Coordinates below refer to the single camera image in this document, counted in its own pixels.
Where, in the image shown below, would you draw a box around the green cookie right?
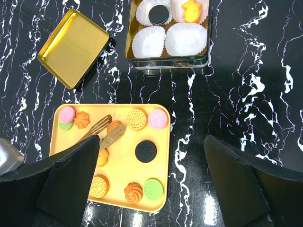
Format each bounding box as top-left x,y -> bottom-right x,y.
143,178 -> 164,201

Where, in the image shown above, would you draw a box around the pink cookie left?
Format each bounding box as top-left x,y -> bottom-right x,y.
59,106 -> 76,124

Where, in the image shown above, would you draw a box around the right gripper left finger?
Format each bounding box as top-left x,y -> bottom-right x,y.
0,135 -> 100,227

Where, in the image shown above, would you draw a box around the white paper cup back-right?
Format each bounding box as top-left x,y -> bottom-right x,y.
170,0 -> 209,24

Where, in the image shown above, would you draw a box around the gold tin lid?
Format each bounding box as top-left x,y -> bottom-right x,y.
38,9 -> 109,89

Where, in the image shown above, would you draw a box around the green cookie left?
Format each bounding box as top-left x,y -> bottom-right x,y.
57,120 -> 73,131

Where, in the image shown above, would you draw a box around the orange swirl cookie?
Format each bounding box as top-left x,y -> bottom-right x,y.
74,111 -> 89,129
107,120 -> 122,133
124,182 -> 143,204

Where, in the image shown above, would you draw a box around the metal tongs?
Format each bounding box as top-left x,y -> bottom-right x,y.
79,114 -> 126,150

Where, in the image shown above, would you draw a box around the white paper cup back-left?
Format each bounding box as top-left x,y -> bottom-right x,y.
135,0 -> 172,26

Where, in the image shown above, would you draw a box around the yellow pineapple cookie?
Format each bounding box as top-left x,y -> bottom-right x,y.
97,148 -> 109,167
182,0 -> 202,23

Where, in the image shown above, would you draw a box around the orange swirl cookie bottom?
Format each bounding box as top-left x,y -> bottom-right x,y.
124,182 -> 143,204

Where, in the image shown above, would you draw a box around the black sandwich cookie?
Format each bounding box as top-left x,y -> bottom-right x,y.
148,5 -> 169,25
135,140 -> 157,163

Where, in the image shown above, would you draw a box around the round tan biscuit bottom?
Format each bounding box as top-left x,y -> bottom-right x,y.
90,175 -> 110,198

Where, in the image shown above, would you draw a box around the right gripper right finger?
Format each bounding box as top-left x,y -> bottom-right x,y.
204,135 -> 303,227

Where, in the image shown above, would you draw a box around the round tan biscuit top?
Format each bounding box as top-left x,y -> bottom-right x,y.
126,108 -> 148,131

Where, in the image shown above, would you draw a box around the pink cookie right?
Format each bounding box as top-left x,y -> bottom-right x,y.
148,109 -> 169,130

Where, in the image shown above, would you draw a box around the round tan biscuit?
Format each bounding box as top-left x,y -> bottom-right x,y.
90,175 -> 110,198
126,108 -> 148,131

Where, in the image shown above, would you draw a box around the yellow plastic tray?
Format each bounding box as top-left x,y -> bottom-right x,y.
49,104 -> 170,212

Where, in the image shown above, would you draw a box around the white paper cup front-right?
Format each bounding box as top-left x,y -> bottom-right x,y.
165,23 -> 207,56

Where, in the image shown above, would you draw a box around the gold cookie tin box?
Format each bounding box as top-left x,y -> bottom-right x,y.
125,0 -> 212,70

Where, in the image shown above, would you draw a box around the pink cookie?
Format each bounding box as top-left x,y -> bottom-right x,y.
148,109 -> 169,130
59,106 -> 76,124

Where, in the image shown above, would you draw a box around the white paper cup front-left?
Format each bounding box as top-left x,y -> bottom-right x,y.
132,26 -> 166,58

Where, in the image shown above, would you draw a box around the green cookie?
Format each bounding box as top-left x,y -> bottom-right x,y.
57,120 -> 73,131
143,178 -> 164,201

